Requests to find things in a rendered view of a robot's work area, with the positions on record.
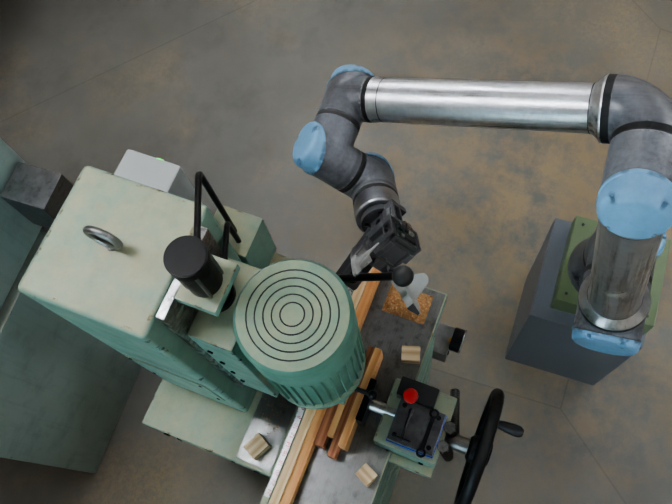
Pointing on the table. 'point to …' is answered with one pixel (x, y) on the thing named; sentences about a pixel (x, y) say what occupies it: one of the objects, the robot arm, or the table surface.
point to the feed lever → (403, 276)
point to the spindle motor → (301, 332)
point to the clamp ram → (372, 405)
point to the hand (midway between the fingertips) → (385, 298)
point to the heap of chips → (406, 306)
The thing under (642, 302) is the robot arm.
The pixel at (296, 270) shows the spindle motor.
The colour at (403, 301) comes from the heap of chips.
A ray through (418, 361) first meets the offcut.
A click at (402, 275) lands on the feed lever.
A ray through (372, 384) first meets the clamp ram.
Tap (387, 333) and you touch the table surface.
